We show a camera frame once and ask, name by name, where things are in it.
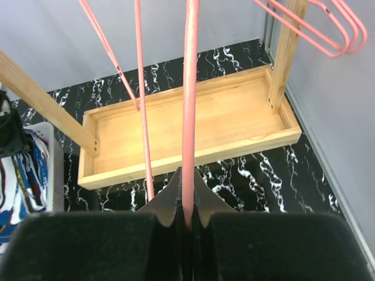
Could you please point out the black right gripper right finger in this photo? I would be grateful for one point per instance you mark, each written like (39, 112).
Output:
(250, 245)

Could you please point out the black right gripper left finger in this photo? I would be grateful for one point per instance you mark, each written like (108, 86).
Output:
(122, 245)

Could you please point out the blue patterned trousers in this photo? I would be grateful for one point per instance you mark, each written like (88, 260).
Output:
(24, 184)

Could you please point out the white perforated plastic basket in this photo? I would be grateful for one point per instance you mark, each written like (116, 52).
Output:
(55, 166)

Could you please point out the wooden clothes rack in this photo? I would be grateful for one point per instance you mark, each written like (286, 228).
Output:
(236, 114)

